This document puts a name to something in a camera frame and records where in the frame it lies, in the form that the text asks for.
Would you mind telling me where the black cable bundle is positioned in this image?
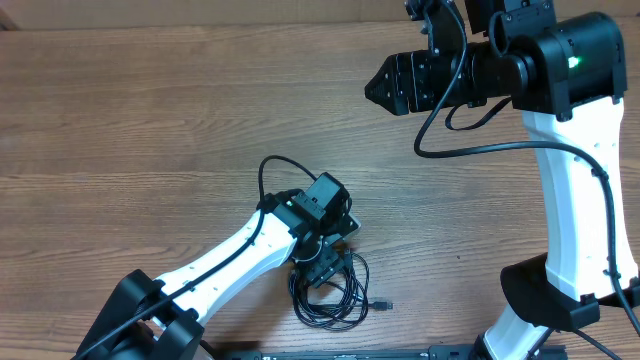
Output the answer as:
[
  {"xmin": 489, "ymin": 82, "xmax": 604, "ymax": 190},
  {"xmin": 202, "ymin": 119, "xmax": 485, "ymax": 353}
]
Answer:
[{"xmin": 287, "ymin": 248, "xmax": 394, "ymax": 332}]

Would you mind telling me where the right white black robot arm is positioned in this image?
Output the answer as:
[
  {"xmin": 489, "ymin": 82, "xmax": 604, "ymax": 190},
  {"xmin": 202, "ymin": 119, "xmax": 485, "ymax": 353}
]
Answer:
[{"xmin": 364, "ymin": 0, "xmax": 639, "ymax": 359}]

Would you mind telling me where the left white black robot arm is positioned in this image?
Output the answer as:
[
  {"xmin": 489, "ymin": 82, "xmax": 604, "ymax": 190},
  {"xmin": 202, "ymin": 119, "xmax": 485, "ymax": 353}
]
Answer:
[{"xmin": 76, "ymin": 173, "xmax": 360, "ymax": 359}]

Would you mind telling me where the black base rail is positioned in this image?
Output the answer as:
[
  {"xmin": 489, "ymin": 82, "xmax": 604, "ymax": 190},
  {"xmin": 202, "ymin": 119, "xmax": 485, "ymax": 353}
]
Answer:
[{"xmin": 199, "ymin": 339, "xmax": 569, "ymax": 360}]

